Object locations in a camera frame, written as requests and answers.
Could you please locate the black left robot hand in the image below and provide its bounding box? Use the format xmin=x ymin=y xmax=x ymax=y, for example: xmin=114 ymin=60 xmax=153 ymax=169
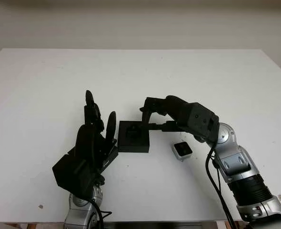
xmin=75 ymin=90 xmax=119 ymax=189

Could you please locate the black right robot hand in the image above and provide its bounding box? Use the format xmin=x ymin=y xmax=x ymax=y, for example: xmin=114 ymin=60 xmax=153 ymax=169
xmin=139 ymin=95 xmax=191 ymax=133

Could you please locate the black RealSense box lid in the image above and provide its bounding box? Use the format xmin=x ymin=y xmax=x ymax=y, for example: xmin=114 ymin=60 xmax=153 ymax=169
xmin=100 ymin=145 xmax=119 ymax=171

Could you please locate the small silver camera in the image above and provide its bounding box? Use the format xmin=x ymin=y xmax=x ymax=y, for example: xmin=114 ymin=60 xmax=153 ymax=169
xmin=172 ymin=141 xmax=193 ymax=161

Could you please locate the black box base with insert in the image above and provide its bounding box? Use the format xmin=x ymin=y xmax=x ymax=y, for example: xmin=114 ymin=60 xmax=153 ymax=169
xmin=118 ymin=120 xmax=151 ymax=154

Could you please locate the dark robot torso edge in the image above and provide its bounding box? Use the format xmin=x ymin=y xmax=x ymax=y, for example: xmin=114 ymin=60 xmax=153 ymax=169
xmin=103 ymin=222 xmax=217 ymax=229

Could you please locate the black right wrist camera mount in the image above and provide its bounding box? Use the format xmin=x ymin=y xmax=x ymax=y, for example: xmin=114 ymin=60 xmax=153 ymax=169
xmin=176 ymin=102 xmax=220 ymax=144

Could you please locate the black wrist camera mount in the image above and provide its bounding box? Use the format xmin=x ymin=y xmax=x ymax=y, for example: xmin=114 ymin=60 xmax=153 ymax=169
xmin=176 ymin=102 xmax=220 ymax=144
xmin=51 ymin=147 xmax=96 ymax=198

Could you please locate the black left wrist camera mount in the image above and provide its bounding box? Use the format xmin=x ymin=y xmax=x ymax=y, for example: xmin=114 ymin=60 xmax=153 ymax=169
xmin=51 ymin=147 xmax=96 ymax=198

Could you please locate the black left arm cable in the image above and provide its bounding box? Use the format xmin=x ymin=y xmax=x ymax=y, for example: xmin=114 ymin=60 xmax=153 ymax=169
xmin=90 ymin=199 xmax=112 ymax=229

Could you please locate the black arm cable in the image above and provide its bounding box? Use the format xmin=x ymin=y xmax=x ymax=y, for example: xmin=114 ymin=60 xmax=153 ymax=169
xmin=205 ymin=143 xmax=236 ymax=229
xmin=90 ymin=199 xmax=112 ymax=229

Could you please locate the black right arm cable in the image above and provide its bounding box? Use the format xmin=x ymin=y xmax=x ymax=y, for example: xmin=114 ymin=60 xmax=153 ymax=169
xmin=205 ymin=143 xmax=236 ymax=229

